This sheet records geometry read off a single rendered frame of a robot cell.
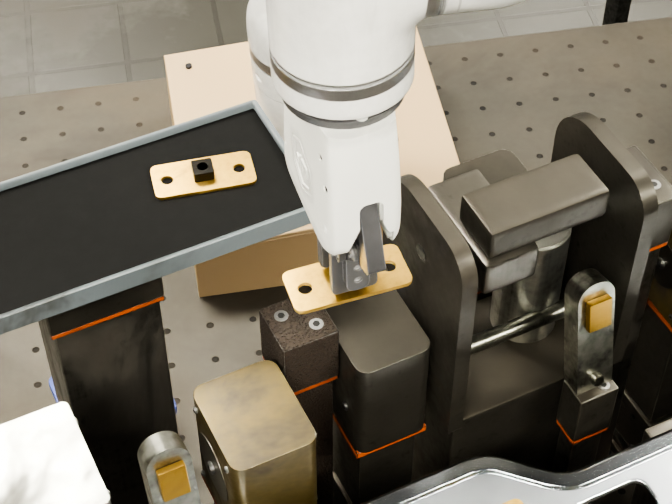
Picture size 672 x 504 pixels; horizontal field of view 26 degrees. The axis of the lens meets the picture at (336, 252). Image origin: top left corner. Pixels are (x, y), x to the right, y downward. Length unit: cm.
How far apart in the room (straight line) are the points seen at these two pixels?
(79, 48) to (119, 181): 194
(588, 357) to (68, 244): 45
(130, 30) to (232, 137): 195
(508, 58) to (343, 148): 120
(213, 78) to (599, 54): 55
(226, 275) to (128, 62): 145
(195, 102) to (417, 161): 29
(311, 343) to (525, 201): 20
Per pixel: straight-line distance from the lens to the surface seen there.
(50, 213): 120
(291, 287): 99
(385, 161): 85
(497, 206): 115
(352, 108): 82
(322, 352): 118
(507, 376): 132
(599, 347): 126
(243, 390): 116
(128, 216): 118
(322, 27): 78
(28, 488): 110
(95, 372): 126
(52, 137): 193
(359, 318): 121
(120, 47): 314
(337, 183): 85
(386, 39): 80
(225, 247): 116
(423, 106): 178
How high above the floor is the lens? 202
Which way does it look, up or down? 49 degrees down
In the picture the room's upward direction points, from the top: straight up
